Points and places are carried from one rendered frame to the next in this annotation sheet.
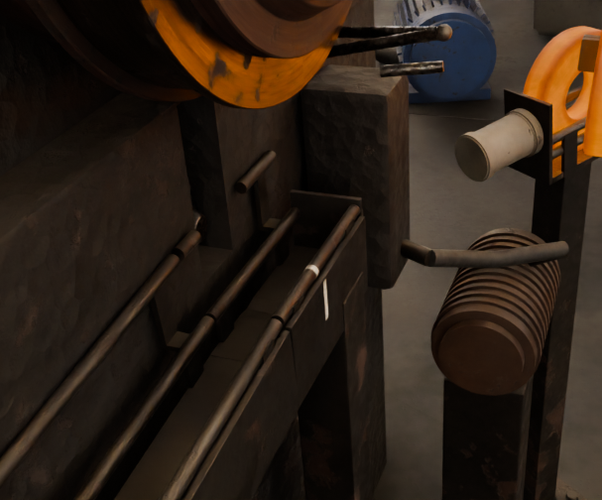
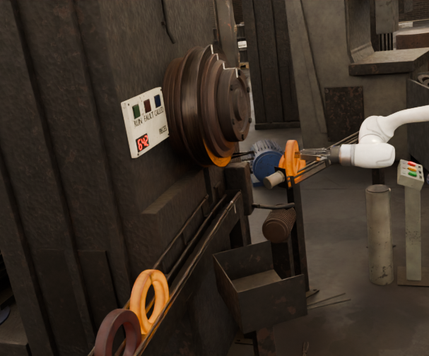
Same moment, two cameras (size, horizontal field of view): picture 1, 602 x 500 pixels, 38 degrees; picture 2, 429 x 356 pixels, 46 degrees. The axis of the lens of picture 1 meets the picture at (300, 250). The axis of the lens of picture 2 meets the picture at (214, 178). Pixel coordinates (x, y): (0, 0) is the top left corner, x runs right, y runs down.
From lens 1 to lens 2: 135 cm
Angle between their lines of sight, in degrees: 13
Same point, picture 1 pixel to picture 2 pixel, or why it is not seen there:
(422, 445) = not seen: hidden behind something
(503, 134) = (274, 176)
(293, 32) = (225, 152)
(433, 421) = not seen: hidden behind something
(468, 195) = not seen: hidden behind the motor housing
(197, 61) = (212, 157)
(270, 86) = (222, 162)
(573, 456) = (315, 280)
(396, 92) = (246, 167)
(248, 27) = (219, 152)
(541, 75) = (282, 162)
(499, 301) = (277, 217)
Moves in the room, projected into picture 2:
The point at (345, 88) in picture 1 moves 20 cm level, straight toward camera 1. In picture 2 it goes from (234, 167) to (237, 181)
